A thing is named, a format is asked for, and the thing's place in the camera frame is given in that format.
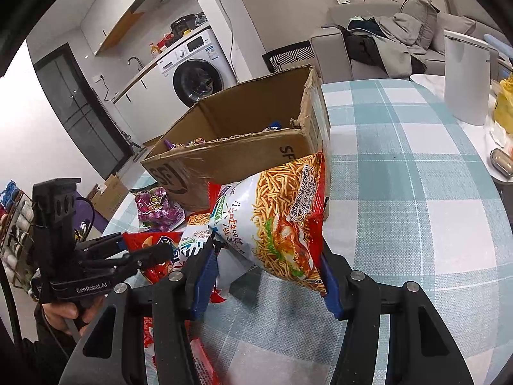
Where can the brown cardboard box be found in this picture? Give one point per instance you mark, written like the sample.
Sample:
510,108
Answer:
240,120

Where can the dark clothes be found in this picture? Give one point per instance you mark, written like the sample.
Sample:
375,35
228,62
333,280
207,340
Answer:
360,44

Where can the small blue snack packet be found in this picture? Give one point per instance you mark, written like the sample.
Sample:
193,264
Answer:
272,125

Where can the kitchen faucet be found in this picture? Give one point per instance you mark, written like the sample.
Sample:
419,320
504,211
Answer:
134,62

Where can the white washing machine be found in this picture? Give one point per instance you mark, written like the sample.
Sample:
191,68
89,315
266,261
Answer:
188,54

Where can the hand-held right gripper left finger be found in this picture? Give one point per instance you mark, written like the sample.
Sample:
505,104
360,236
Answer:
202,288

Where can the small red foil packet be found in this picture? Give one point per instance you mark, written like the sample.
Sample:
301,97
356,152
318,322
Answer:
202,365

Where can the grey pillow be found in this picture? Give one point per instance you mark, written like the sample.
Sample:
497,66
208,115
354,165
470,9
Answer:
457,32
421,16

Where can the yellow soap bottle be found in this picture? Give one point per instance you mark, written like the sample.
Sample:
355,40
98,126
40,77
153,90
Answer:
154,50

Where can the checked tablecloth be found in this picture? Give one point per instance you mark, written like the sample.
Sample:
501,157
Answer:
400,168

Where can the white noodle snack bag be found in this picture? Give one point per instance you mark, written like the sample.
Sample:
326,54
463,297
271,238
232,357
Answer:
276,216

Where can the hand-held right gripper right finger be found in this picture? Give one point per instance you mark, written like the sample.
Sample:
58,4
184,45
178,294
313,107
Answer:
332,296

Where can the yellow plastic bag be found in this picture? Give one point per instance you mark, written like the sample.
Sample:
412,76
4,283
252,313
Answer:
505,108

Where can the white wall cabinet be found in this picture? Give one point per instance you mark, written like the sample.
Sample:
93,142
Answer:
104,20

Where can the white trash bin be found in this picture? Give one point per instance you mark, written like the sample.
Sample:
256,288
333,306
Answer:
467,80

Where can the printed cardboard box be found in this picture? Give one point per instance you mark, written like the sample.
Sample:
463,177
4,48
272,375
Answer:
114,196

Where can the patterned black and white chair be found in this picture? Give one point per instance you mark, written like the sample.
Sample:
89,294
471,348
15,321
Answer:
288,56

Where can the white kitchen counter cabinet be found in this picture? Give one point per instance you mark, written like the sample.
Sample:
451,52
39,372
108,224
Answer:
152,84

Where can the person's left forearm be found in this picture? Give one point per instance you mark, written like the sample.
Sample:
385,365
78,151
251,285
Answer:
40,357

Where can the light blue pillow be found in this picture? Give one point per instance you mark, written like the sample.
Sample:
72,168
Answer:
492,39

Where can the red box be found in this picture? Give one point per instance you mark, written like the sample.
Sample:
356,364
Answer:
165,42

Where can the red cone snack bag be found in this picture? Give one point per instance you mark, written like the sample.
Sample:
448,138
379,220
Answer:
140,242

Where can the person's left hand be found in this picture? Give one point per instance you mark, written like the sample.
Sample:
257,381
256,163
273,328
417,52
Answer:
60,315

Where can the grey sofa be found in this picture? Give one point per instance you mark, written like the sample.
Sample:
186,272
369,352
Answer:
328,48

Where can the grey jacket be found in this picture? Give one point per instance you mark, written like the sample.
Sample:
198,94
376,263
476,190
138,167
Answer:
396,40

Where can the oval metal tin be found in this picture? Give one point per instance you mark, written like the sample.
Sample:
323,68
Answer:
501,163

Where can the purple and white snack bag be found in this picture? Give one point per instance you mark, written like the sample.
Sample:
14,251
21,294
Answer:
188,143

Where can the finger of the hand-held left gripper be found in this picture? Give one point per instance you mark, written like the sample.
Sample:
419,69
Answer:
102,244
148,254

